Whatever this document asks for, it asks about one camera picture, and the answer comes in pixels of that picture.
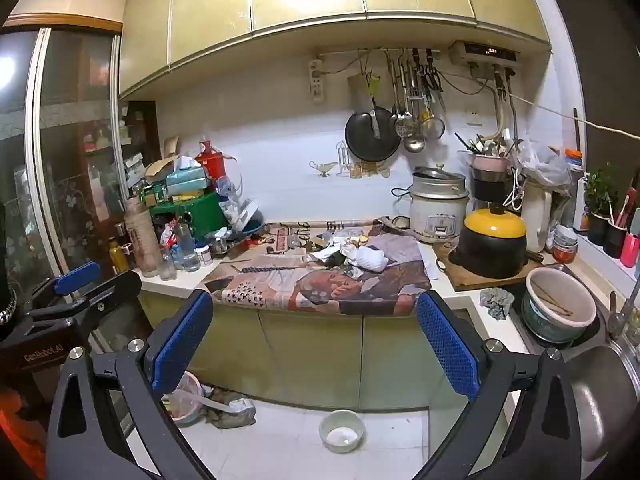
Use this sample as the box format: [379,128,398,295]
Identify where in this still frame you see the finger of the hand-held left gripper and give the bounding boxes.
[65,270,144,336]
[30,261,103,311]

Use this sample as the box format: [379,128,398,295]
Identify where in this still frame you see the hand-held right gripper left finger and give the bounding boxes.
[46,289,236,480]

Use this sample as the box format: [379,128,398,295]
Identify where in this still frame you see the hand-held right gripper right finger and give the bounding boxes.
[410,290,584,480]

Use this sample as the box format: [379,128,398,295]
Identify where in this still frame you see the white bowl with green pattern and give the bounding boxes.
[319,409,366,455]

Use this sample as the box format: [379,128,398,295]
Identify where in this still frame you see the yellow bottle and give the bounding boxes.
[107,236,130,274]

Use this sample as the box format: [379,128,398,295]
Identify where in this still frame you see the pink plastic bowl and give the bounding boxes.
[166,370,206,427]

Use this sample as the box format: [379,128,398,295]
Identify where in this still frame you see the grey dishcloth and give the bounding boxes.
[479,287,516,322]

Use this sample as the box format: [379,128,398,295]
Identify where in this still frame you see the wooden cutting board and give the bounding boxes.
[433,241,557,292]

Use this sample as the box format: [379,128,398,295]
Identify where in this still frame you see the clear plastic bottle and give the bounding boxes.
[174,222,201,274]

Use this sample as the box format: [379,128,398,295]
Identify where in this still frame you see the grey rag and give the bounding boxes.
[204,386,257,429]

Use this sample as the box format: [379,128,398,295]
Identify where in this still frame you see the green box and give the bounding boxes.
[149,191,229,242]

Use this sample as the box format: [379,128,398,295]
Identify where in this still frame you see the black pot with yellow lid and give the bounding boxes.
[457,206,529,280]

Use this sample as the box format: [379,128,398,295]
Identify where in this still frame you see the white crumpled paper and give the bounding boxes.
[349,244,389,274]

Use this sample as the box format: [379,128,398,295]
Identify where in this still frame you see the pink rimmed basin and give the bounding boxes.
[521,267,598,344]

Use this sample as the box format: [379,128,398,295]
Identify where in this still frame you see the glass cabinet door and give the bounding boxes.
[0,27,127,311]

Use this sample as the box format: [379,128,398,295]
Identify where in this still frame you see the white rice cooker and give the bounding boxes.
[409,166,471,244]

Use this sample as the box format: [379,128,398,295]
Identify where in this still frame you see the teal tissue box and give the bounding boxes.
[165,157,209,197]

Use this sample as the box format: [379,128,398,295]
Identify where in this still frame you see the printed cloth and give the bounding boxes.
[204,219,442,317]

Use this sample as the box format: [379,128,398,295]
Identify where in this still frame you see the stack of red bowls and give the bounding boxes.
[551,224,580,264]

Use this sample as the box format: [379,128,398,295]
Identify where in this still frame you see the white jug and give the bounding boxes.
[519,179,554,254]

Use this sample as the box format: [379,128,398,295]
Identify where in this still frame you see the red canister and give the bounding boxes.
[194,140,227,181]

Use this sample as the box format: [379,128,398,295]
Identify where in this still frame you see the steel wok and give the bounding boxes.
[559,344,640,464]

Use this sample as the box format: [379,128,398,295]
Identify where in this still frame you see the steel faucet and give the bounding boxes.
[606,284,640,342]

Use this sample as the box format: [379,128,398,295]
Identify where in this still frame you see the pink utensil holder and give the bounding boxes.
[470,152,511,174]

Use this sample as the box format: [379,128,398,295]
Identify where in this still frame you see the clear plastic bag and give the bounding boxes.
[516,134,574,197]

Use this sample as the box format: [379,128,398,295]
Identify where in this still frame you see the pink cup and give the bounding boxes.
[619,231,640,269]

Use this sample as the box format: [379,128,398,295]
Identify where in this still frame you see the steel ladle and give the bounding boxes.
[403,85,426,154]

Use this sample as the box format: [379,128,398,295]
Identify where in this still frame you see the potted plant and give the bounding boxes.
[583,164,622,247]

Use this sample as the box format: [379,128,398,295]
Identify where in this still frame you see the steel slotted spoon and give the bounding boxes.
[394,60,416,139]

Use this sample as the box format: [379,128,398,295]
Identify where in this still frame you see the black frying pan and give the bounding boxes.
[344,107,402,162]

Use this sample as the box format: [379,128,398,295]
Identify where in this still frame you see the kitchen scissors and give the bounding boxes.
[424,50,447,111]

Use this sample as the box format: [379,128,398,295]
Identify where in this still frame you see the white power strip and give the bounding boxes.
[308,58,325,104]

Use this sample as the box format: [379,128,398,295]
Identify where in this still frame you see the white water heater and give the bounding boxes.
[448,40,519,67]

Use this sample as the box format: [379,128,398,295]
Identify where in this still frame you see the white plastic handle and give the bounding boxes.
[197,393,239,414]

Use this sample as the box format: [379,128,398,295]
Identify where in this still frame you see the wire mesh strainer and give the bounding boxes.
[425,110,446,141]

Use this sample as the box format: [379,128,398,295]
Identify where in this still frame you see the cream wall cabinet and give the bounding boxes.
[118,0,552,102]

